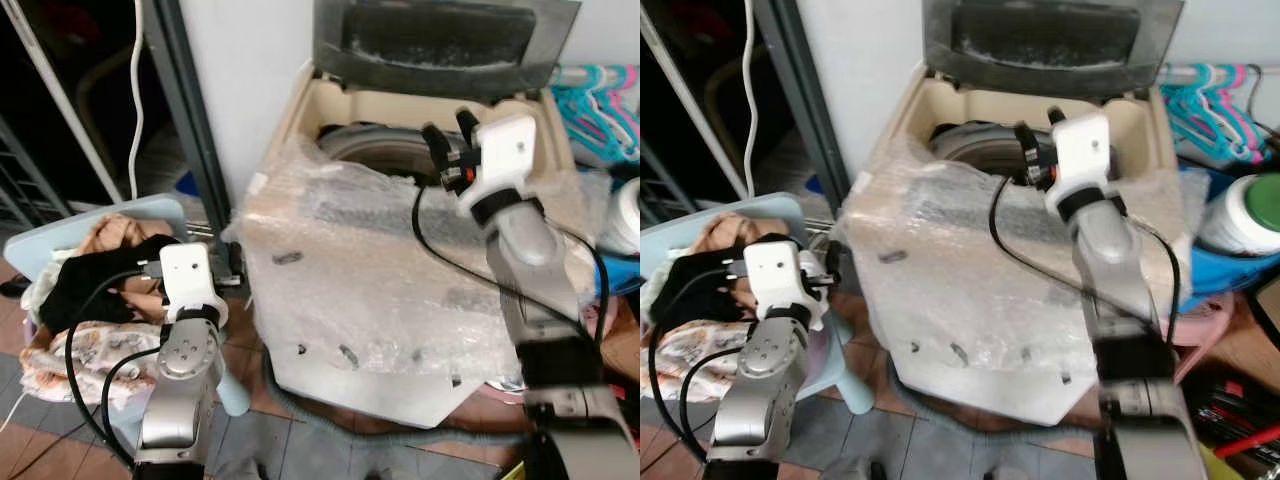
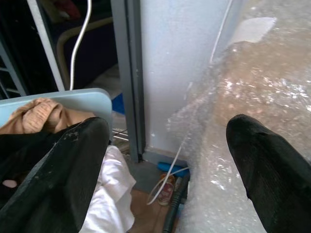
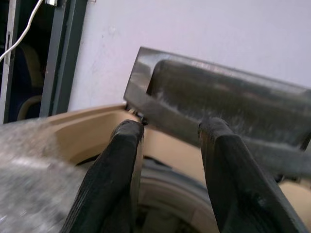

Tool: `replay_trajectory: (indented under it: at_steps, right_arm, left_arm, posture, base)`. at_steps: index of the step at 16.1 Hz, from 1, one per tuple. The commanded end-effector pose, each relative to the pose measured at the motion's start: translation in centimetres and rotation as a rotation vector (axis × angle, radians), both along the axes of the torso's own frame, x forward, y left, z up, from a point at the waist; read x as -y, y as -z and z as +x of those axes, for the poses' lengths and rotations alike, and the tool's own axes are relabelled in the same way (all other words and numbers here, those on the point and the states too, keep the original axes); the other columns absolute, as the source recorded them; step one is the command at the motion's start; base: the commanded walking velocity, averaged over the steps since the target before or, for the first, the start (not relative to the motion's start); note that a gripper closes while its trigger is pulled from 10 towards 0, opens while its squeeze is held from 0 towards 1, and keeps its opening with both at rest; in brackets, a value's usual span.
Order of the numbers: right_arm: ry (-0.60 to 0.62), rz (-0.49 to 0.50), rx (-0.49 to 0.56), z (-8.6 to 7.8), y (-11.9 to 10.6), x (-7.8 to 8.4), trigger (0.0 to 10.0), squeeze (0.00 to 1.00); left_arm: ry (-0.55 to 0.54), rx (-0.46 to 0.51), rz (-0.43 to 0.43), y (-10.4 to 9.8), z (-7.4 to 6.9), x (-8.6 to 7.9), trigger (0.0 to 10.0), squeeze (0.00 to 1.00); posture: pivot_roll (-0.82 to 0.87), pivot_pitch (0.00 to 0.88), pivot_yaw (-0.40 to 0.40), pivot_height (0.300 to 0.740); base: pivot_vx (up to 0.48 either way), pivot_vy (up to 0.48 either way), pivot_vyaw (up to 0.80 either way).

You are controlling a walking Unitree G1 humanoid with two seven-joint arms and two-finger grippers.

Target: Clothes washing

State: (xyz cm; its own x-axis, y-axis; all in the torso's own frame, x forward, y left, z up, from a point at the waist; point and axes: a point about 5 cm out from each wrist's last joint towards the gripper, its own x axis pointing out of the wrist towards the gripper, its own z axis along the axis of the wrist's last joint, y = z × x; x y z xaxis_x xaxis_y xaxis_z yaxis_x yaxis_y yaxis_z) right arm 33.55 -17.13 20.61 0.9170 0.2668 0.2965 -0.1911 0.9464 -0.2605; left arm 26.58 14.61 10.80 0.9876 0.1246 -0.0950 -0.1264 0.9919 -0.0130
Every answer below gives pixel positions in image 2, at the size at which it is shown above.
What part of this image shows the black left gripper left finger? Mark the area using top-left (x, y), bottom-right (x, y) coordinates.
top-left (0, 116), bottom-right (110, 233)

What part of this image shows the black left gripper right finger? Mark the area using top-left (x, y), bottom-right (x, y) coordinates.
top-left (226, 114), bottom-right (311, 233)

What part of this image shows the black garment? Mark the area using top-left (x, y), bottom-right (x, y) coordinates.
top-left (0, 120), bottom-right (85, 207)

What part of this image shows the white cloth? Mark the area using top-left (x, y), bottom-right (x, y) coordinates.
top-left (80, 145), bottom-right (137, 233)

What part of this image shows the tan knitted garment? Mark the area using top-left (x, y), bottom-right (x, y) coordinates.
top-left (0, 98), bottom-right (95, 135)

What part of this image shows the bubble wrap covered object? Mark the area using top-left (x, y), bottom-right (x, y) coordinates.
top-left (166, 0), bottom-right (311, 233)

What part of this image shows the light blue plastic laundry basket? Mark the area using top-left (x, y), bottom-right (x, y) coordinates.
top-left (0, 88), bottom-right (113, 142)

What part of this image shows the blue plastic object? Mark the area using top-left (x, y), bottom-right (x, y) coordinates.
top-left (156, 162), bottom-right (190, 178)

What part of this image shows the white metal bar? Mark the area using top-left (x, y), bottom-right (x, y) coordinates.
top-left (26, 0), bottom-right (65, 91)

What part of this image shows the black hose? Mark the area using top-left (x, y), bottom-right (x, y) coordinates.
top-left (162, 175), bottom-right (190, 233)

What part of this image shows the white flat strap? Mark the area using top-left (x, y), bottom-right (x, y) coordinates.
top-left (146, 143), bottom-right (190, 206)

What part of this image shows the grey metal door frame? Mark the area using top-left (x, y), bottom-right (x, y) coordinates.
top-left (110, 0), bottom-right (146, 163)

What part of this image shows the curved wooden chair frame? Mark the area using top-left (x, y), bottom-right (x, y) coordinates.
top-left (56, 18), bottom-right (114, 90)

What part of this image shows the white cable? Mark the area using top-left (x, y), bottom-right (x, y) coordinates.
top-left (69, 0), bottom-right (92, 90)

